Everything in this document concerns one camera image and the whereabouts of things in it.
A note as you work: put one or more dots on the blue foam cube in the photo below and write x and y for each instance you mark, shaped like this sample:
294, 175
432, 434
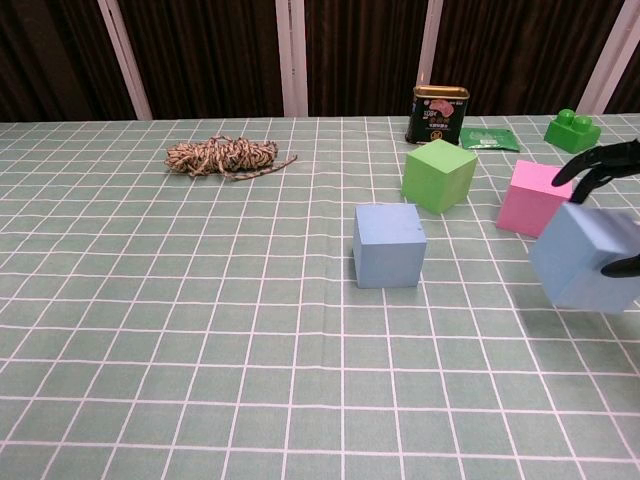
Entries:
575, 260
387, 250

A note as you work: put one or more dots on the green checked tablecloth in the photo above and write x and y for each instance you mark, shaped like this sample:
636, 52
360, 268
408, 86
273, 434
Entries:
200, 325

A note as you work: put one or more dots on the pink foam cube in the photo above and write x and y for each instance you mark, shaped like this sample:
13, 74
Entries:
527, 200

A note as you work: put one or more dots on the green foil packet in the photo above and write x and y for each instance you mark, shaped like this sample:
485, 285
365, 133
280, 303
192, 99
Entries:
487, 139

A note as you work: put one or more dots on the dark curtain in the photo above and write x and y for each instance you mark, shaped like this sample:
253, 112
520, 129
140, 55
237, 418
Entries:
210, 55

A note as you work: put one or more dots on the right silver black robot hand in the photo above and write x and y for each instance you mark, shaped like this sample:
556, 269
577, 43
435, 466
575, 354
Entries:
610, 160

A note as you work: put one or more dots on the black gold tin can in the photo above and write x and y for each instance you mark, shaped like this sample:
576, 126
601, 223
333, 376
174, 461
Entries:
437, 120

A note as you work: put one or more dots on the green foam cube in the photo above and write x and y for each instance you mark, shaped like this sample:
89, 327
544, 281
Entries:
435, 175

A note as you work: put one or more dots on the white frame post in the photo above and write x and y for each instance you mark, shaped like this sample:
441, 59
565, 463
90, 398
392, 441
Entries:
612, 55
122, 55
432, 45
291, 55

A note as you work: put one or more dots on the green plastic stud brick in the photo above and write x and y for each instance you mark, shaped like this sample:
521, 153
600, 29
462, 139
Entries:
570, 132

